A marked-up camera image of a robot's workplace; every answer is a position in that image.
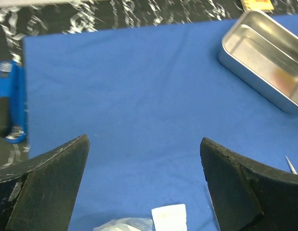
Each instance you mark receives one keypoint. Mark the white suture packet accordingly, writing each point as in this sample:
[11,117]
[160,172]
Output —
[170,218]

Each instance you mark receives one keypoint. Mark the steel forceps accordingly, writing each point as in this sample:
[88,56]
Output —
[292,169]

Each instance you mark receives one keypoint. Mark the metal instrument tray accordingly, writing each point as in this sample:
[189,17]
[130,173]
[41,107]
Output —
[263,54]

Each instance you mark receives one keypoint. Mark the blue surgical drape cloth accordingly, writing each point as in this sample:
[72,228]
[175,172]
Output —
[146,97]

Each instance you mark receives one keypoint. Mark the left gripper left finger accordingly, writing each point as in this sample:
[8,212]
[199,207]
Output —
[39,194]

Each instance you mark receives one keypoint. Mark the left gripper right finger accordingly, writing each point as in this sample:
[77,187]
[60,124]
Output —
[246,194]

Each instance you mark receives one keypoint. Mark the small blue plastic tool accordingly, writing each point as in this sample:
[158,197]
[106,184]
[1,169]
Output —
[13,117]

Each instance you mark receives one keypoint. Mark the green packaged surgical supplies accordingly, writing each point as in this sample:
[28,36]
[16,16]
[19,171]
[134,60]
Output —
[127,224]

